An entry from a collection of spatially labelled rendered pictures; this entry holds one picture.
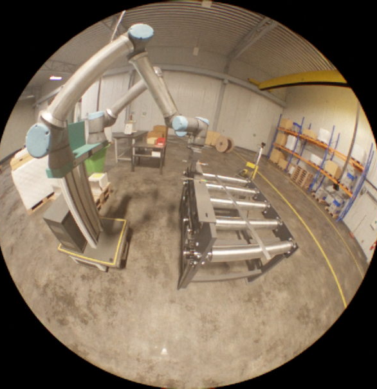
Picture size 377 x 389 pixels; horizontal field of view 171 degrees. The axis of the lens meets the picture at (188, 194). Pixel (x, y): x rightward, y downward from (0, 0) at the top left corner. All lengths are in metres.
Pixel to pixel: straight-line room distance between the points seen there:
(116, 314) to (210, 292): 1.13
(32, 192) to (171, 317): 3.48
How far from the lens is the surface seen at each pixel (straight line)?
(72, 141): 1.09
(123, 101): 1.24
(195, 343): 1.65
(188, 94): 11.20
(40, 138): 0.62
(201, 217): 0.61
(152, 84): 0.78
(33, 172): 3.43
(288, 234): 1.40
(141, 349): 1.67
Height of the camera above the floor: 1.58
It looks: 34 degrees down
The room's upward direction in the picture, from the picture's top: 11 degrees clockwise
